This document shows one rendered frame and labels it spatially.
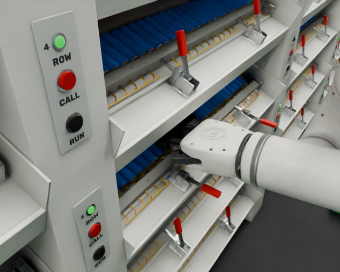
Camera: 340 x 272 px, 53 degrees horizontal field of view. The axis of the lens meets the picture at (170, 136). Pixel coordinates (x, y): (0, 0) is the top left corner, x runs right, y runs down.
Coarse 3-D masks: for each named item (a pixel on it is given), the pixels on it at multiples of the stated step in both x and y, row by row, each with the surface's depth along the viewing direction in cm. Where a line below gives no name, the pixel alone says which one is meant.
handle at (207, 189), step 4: (184, 176) 61; (188, 180) 61; (192, 180) 61; (192, 184) 60; (196, 184) 60; (200, 184) 60; (204, 184) 60; (204, 188) 59; (208, 188) 59; (212, 188) 59; (208, 192) 59; (212, 192) 58; (216, 192) 58; (220, 192) 58; (216, 196) 58
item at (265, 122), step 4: (248, 112) 78; (248, 116) 79; (252, 116) 79; (256, 120) 78; (260, 120) 78; (264, 120) 77; (268, 120) 77; (264, 124) 77; (268, 124) 77; (272, 124) 76; (276, 124) 76
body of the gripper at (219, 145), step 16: (208, 128) 58; (224, 128) 58; (240, 128) 58; (192, 144) 55; (208, 144) 54; (224, 144) 54; (240, 144) 52; (208, 160) 53; (224, 160) 52; (240, 160) 52; (240, 176) 54
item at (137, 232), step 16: (256, 80) 89; (272, 80) 89; (256, 96) 89; (272, 96) 91; (256, 112) 85; (160, 160) 65; (160, 192) 60; (176, 192) 61; (192, 192) 67; (144, 208) 57; (160, 208) 58; (176, 208) 61; (128, 224) 54; (144, 224) 55; (160, 224) 56; (128, 240) 47; (144, 240) 53; (128, 256) 49
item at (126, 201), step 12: (252, 84) 88; (240, 96) 83; (228, 108) 78; (168, 156) 63; (156, 168) 60; (168, 168) 62; (144, 180) 58; (156, 180) 60; (132, 192) 55; (144, 192) 58; (120, 204) 53
